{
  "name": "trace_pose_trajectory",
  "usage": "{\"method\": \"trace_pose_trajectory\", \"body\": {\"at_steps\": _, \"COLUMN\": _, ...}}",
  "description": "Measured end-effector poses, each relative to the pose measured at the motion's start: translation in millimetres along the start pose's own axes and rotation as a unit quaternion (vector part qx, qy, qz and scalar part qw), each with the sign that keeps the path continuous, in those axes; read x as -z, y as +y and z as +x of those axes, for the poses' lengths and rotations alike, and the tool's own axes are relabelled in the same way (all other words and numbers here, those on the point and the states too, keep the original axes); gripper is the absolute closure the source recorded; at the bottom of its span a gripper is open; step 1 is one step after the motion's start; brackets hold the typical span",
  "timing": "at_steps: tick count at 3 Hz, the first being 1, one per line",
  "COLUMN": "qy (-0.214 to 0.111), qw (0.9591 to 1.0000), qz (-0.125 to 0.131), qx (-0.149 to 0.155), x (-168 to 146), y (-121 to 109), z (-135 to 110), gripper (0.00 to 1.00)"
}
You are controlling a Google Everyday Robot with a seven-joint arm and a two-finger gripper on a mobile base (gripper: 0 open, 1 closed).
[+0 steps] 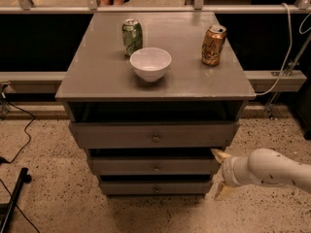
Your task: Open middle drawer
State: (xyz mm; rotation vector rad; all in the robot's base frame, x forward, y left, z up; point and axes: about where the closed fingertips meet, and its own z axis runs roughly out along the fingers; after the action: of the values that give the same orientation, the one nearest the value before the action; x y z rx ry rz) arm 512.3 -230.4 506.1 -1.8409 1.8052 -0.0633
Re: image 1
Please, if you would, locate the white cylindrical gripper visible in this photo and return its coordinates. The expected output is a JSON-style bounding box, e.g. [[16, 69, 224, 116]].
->
[[211, 149, 242, 201]]

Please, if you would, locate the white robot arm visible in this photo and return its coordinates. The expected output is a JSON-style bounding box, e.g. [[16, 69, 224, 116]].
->
[[211, 149, 311, 201]]

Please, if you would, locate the grey top drawer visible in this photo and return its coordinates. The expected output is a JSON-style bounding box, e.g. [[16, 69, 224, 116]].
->
[[69, 121, 239, 149]]

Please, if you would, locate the grey wooden drawer cabinet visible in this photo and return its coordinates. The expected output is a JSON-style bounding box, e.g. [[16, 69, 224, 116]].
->
[[56, 12, 255, 184]]

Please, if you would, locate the white ceramic bowl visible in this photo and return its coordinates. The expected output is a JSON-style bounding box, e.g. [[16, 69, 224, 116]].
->
[[130, 48, 172, 83]]

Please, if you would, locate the orange soda can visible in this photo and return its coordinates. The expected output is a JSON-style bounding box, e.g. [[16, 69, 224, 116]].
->
[[201, 24, 226, 66]]

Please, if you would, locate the green soda can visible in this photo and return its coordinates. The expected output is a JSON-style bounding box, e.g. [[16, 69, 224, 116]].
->
[[121, 18, 143, 56]]

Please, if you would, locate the black stand leg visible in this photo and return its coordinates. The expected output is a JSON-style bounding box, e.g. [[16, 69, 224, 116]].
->
[[0, 168, 31, 233]]

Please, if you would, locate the white cable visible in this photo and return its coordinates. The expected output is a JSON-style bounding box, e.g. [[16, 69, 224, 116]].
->
[[255, 2, 294, 97]]

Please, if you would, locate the black floor cable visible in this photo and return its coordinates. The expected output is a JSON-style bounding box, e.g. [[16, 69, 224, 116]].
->
[[0, 100, 37, 165]]

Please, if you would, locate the metal railing frame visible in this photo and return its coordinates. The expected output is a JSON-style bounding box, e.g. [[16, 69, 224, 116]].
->
[[0, 0, 311, 94]]

